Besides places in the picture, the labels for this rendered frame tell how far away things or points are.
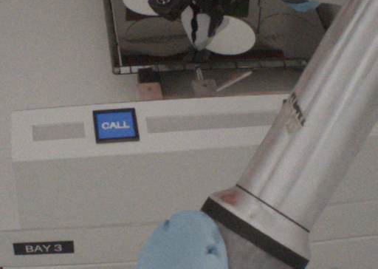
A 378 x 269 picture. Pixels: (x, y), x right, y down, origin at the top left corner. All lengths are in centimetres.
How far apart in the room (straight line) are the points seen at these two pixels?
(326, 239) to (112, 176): 39
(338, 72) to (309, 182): 10
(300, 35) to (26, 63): 46
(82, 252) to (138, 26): 37
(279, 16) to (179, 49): 20
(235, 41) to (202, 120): 25
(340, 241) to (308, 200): 65
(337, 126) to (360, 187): 56
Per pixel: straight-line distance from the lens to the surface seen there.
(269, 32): 154
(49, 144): 125
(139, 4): 157
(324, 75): 85
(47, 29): 165
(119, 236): 136
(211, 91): 140
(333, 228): 145
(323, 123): 83
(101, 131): 126
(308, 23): 158
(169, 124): 128
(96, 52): 160
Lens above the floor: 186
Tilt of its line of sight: 46 degrees down
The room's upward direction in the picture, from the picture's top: 2 degrees clockwise
